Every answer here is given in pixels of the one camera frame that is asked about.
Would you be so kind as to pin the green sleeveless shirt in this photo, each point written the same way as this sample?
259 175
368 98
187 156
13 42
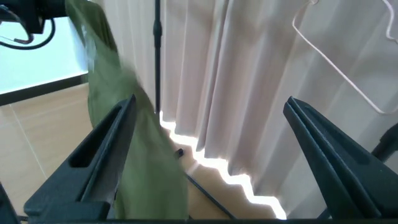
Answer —
146 174

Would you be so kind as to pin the black clothes rack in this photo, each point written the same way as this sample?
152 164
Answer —
157 62

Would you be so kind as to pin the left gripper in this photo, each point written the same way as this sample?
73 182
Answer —
37 9

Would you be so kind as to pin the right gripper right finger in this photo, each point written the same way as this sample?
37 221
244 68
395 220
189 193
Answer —
342 174

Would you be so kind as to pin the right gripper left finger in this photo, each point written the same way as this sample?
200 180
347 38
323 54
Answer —
71 183

